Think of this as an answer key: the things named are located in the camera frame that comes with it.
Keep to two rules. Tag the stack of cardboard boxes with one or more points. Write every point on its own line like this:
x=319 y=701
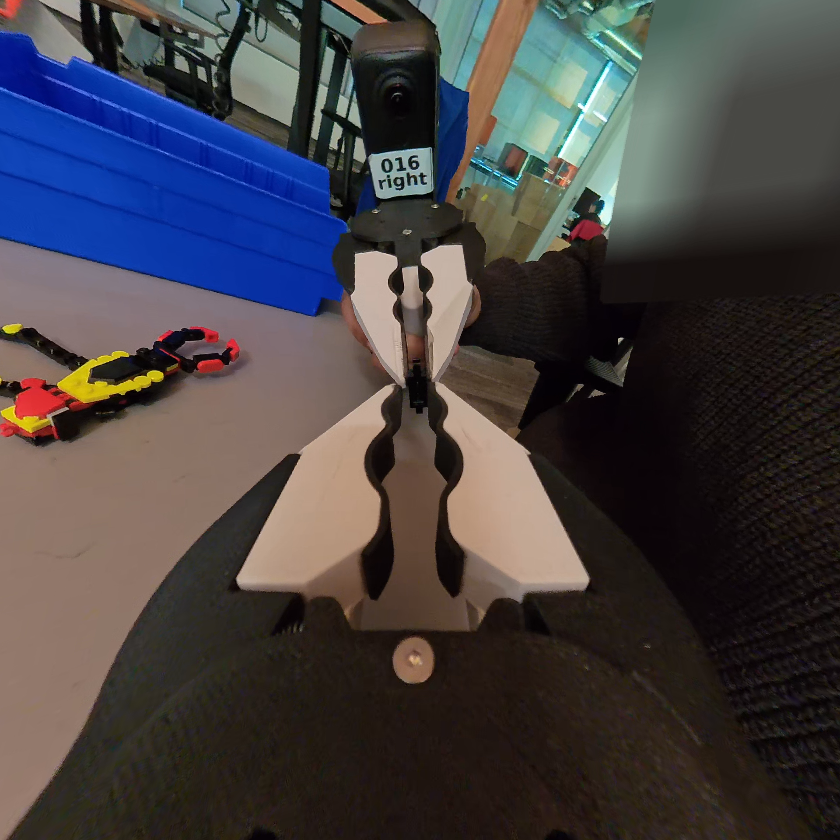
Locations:
x=525 y=223

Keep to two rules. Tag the black frame office desk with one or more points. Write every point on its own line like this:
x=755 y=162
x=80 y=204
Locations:
x=308 y=79

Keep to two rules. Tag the person's right forearm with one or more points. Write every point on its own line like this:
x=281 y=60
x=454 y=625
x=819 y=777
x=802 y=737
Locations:
x=544 y=308

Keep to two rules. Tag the black lego clip plate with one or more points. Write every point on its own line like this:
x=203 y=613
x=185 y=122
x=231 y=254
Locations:
x=415 y=390

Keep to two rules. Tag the blue plastic storage bin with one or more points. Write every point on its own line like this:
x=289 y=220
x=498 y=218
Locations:
x=131 y=184

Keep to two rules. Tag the black office chair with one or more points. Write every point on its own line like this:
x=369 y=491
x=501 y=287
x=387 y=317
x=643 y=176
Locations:
x=197 y=79

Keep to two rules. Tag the wooden pillar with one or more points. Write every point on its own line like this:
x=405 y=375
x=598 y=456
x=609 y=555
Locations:
x=495 y=85

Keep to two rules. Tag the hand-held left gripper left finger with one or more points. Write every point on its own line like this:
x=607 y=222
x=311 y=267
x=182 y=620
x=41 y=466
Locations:
x=308 y=518

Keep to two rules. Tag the red yellow black lego figure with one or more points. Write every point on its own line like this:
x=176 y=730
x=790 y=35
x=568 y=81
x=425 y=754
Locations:
x=98 y=377

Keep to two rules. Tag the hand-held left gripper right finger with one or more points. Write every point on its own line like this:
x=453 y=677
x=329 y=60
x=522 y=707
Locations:
x=518 y=518

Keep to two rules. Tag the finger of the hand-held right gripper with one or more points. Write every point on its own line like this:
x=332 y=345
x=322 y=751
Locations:
x=371 y=302
x=449 y=295

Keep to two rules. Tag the person's right hand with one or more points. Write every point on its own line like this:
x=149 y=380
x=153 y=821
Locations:
x=358 y=331

